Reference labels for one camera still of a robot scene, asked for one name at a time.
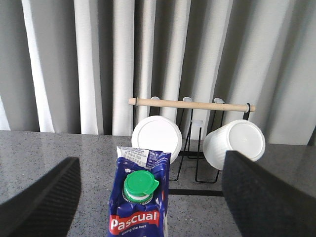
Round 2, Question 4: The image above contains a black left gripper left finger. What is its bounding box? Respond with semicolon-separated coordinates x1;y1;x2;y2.
0;157;81;237

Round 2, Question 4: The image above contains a grey white curtain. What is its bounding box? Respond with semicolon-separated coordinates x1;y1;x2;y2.
0;0;316;145

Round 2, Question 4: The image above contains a white ribbed mug on rack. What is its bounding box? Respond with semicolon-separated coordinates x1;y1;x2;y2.
203;119;266;170

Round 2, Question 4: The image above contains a white smooth mug on rack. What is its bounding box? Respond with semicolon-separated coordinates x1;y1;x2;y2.
131;116;182;163

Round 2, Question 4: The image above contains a Pascual whole milk carton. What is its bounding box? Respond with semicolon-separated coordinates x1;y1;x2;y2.
108;146;171;237

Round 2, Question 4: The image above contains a black wire mug rack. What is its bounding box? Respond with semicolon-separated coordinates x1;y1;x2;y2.
128;96;256;198

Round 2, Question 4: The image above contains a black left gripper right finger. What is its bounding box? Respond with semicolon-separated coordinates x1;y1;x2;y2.
222;151;316;237

